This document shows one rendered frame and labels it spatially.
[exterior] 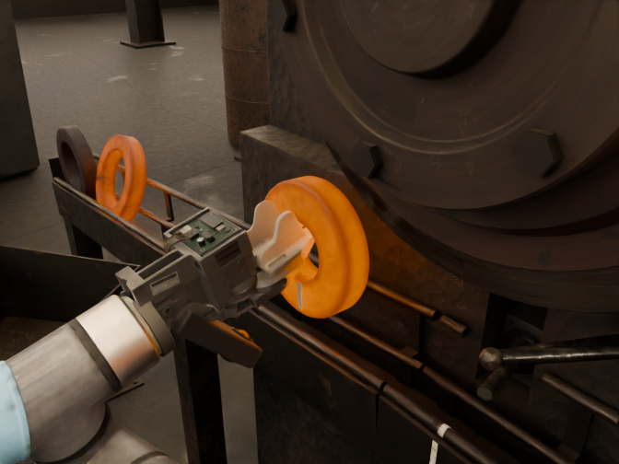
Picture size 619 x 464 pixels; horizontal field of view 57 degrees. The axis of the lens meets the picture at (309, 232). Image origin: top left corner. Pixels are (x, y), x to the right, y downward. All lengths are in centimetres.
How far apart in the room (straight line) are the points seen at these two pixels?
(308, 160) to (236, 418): 98
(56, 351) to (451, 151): 35
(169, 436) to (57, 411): 108
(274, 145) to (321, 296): 27
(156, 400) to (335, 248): 118
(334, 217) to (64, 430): 30
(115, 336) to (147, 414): 115
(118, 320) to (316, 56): 27
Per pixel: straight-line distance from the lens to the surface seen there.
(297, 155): 77
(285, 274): 56
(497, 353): 37
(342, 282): 58
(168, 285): 52
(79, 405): 52
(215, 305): 55
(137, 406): 168
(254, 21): 324
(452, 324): 63
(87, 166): 136
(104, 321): 52
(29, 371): 52
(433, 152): 35
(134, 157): 121
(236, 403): 164
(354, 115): 39
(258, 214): 59
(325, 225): 57
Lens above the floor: 113
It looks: 27 degrees down
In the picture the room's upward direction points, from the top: straight up
